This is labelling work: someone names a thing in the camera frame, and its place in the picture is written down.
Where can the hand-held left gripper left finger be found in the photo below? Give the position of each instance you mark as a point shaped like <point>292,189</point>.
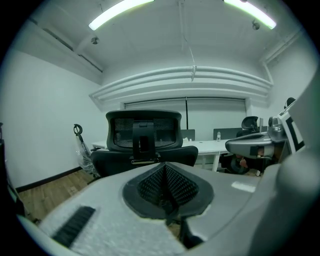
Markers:
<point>100,195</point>

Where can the grey desk divider panel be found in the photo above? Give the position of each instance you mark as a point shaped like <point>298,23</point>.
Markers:
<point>188,134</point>
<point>227,133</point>

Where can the black mesh office chair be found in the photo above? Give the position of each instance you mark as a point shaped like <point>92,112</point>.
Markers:
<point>120,157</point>

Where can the white ceiling pipes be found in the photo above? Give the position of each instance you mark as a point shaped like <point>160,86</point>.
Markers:
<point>180,80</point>

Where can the plastic-wrapped black chair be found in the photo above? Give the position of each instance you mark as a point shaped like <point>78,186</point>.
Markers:
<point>83,152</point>

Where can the black office chair with headrest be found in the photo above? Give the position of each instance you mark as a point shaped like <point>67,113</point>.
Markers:
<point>250,125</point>

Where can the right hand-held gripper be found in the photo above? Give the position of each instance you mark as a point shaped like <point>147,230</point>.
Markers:
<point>287,130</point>

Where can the long ceiling tube light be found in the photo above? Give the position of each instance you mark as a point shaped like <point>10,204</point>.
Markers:
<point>252,12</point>
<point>117,13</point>

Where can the round ceiling sprinkler head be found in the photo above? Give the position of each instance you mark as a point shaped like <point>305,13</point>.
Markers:
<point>94,40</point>
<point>255,25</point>

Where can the white table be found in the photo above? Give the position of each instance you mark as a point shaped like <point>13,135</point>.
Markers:
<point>207,147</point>

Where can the clear water bottle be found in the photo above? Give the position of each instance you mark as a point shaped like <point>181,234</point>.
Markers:
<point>218,137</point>

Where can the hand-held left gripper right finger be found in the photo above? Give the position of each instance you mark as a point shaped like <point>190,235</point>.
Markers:
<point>225,200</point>

